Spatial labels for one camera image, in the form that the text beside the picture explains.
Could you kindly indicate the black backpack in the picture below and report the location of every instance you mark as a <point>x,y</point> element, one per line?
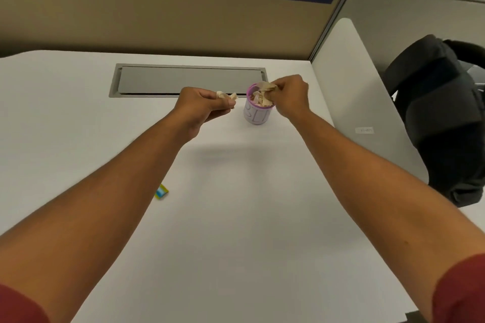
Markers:
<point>443,114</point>

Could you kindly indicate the red left sleeve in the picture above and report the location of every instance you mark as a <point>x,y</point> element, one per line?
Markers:
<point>19,305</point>

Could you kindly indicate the small beige wooden piece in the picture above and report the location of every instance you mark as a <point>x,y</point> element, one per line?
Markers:
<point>226,95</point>
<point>267,87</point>

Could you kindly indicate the white cup with purple rim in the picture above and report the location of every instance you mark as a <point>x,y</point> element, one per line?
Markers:
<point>257,114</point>

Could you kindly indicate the beige cubicle partition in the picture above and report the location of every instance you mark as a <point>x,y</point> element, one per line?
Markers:
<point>163,12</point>

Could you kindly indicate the small white label sticker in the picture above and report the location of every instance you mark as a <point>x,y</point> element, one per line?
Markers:
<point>364,130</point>

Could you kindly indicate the red right sleeve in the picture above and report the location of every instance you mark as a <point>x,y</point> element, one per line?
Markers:
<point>460,290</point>

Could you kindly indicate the person's right hand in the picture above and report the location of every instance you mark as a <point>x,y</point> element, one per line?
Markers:
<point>293,96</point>

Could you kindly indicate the white side divider panel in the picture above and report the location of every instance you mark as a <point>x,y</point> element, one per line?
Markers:
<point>360,99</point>

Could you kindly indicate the person's left hand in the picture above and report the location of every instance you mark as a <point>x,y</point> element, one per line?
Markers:
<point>195,107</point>

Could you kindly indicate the person's right fingers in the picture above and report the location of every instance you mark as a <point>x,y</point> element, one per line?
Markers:
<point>276,97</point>

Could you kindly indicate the red sleeve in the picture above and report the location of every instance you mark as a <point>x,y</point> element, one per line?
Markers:
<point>460,290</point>
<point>19,305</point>

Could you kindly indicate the yellow and blue packet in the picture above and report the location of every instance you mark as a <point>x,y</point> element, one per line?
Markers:
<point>161,192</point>

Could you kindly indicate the person's left thumb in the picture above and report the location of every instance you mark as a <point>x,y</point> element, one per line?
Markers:
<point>210,94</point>

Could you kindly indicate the person's right forearm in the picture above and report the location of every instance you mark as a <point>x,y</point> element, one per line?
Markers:
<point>379,198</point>

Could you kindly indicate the person's left forearm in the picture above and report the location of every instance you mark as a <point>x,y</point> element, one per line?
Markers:
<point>87,213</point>

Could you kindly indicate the pile of beige wooden pieces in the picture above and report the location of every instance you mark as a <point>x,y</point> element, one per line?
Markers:
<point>260,97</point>

